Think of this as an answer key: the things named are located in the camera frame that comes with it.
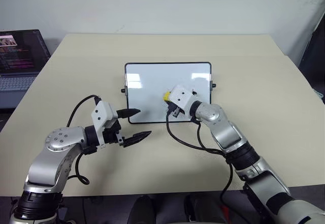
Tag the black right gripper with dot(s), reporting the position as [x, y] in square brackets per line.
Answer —
[176, 111]

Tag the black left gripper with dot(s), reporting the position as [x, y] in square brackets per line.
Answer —
[111, 132]

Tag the yellow whiteboard eraser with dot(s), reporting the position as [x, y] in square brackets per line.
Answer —
[167, 96]

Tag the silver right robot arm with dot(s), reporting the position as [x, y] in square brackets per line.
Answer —
[228, 132]

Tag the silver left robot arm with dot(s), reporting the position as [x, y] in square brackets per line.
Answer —
[61, 142]

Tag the black-framed small whiteboard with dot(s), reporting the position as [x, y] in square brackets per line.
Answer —
[152, 87]

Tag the dark rounded shape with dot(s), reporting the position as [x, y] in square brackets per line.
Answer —
[142, 210]

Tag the grey open laptop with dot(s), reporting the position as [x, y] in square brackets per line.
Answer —
[15, 56]

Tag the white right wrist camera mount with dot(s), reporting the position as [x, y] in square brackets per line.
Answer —
[180, 95]

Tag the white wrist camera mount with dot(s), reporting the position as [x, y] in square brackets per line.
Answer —
[180, 95]
[101, 112]

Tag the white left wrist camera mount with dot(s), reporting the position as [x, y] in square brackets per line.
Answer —
[101, 112]

